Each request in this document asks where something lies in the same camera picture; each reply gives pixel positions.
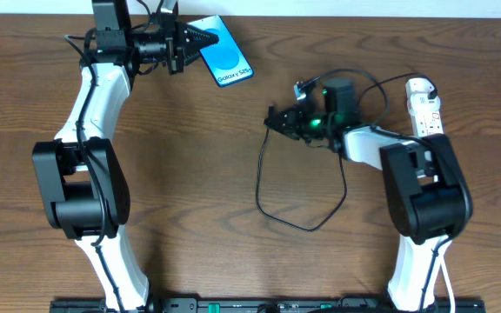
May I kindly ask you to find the blue Samsung Galaxy smartphone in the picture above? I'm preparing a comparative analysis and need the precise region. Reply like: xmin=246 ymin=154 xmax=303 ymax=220
xmin=190 ymin=15 xmax=254 ymax=88

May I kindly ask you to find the black USB charging cable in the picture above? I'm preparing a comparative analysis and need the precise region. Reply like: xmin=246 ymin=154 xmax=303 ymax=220
xmin=255 ymin=72 xmax=438 ymax=233

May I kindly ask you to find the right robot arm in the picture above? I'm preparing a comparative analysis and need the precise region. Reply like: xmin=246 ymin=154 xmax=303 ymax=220
xmin=264 ymin=72 xmax=473 ymax=312

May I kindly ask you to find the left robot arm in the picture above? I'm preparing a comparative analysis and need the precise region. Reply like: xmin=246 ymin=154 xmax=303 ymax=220
xmin=32 ymin=0 xmax=218 ymax=312

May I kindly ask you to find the white USB charger plug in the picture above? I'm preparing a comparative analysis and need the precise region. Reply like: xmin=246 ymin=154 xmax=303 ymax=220
xmin=405 ymin=77 xmax=438 ymax=99

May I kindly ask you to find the white power strip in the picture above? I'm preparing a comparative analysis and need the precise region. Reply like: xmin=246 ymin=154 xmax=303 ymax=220
xmin=407 ymin=93 xmax=444 ymax=137

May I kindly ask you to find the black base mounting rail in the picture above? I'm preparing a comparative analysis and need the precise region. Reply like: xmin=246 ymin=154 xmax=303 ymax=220
xmin=49 ymin=296 xmax=487 ymax=313

